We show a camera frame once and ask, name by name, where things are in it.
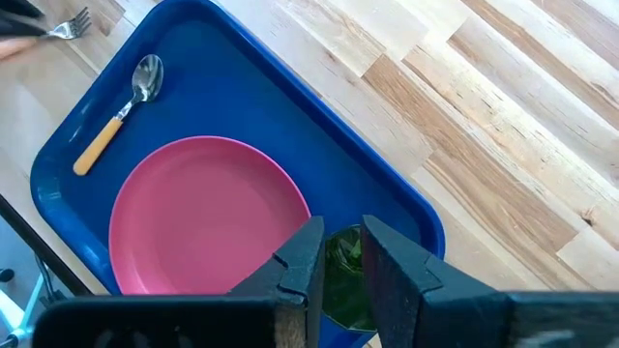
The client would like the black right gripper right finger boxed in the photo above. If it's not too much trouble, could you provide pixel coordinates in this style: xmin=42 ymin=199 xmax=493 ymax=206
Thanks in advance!
xmin=361 ymin=215 xmax=510 ymax=348

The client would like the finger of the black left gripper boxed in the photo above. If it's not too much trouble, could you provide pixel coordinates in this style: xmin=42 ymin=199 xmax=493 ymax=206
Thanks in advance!
xmin=0 ymin=10 xmax=50 ymax=39
xmin=0 ymin=0 xmax=44 ymax=20

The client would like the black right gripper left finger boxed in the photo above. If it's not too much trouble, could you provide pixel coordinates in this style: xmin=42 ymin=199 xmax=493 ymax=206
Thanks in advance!
xmin=226 ymin=215 xmax=327 ymax=348

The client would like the green faceted cup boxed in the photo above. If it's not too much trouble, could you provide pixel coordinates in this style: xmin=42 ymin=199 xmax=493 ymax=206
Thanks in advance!
xmin=322 ymin=223 xmax=379 ymax=334

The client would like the fork with orange handle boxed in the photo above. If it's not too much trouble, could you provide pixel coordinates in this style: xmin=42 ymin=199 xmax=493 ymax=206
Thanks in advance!
xmin=0 ymin=6 xmax=93 ymax=62

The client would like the red plastic plate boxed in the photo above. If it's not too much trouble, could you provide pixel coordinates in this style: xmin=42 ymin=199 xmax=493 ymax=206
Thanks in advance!
xmin=108 ymin=135 xmax=312 ymax=297

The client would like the spoon with orange handle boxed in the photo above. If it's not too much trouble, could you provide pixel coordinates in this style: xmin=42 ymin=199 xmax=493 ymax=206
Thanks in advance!
xmin=73 ymin=53 xmax=165 ymax=177

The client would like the blue plastic tray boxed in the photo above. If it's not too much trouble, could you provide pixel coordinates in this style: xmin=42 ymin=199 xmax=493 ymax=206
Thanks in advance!
xmin=29 ymin=0 xmax=447 ymax=348

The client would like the white metal table leg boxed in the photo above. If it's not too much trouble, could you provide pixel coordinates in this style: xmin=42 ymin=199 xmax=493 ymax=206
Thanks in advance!
xmin=0 ymin=275 xmax=60 ymax=348

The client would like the black aluminium frame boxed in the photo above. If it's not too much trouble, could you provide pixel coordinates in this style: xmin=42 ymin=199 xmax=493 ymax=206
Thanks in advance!
xmin=0 ymin=192 xmax=94 ymax=298

